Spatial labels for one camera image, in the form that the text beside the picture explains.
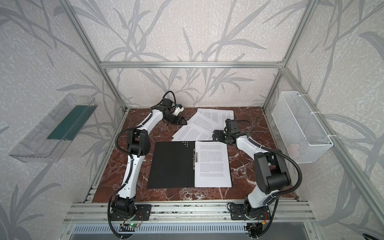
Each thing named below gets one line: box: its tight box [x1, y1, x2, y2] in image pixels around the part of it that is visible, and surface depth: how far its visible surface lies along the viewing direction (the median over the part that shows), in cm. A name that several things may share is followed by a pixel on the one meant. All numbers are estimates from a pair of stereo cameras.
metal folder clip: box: [192, 148, 198, 170], surface depth 93 cm
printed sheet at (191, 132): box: [171, 123, 213, 142], surface depth 107 cm
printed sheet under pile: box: [187, 111, 220, 133], surface depth 114 cm
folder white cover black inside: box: [147, 141, 233, 189], surface depth 89 cm
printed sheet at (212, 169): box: [194, 141, 232, 188], surface depth 91 cm
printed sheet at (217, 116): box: [197, 108, 235, 130], surface depth 118 cm
